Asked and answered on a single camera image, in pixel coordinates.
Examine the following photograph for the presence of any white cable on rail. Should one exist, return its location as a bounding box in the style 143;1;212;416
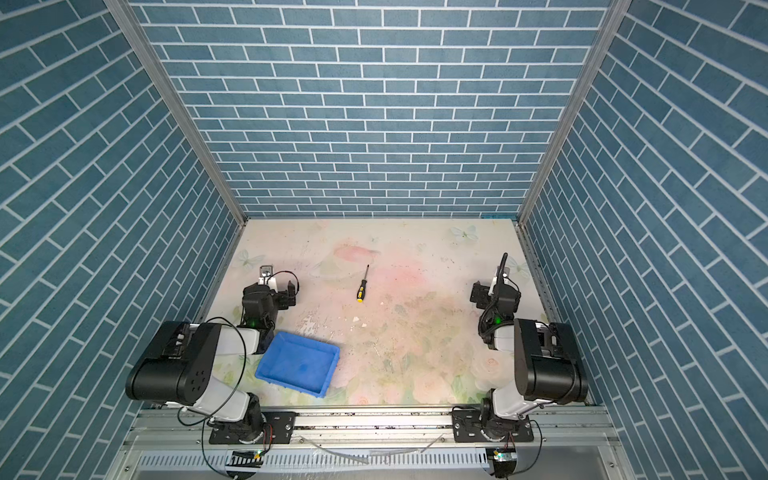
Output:
298;433;445;466

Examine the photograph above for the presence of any left aluminium corner post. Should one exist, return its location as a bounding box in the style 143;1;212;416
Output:
104;0;247;227

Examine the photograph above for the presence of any yellow black screwdriver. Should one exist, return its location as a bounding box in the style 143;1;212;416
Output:
356;265;370;303

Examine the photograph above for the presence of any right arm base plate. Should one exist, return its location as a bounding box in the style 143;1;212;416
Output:
450;408;534;444

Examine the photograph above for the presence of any aluminium corner post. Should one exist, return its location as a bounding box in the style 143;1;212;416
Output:
104;0;247;227
518;0;631;228

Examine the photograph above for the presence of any blue plastic bin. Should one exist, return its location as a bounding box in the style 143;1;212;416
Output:
254;332;341;398

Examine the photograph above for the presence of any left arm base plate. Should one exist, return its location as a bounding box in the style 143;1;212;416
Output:
209;411;297;446

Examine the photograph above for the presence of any aluminium front rail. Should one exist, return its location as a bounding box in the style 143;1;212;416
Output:
119;405;625;457

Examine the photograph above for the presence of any right aluminium corner post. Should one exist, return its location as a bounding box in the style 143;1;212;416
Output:
518;0;631;228

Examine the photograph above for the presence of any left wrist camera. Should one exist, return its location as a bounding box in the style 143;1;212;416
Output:
257;265;277;290

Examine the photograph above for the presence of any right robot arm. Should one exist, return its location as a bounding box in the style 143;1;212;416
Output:
470;276;589;440

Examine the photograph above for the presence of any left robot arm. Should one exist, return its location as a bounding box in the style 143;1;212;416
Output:
125;275;300;443

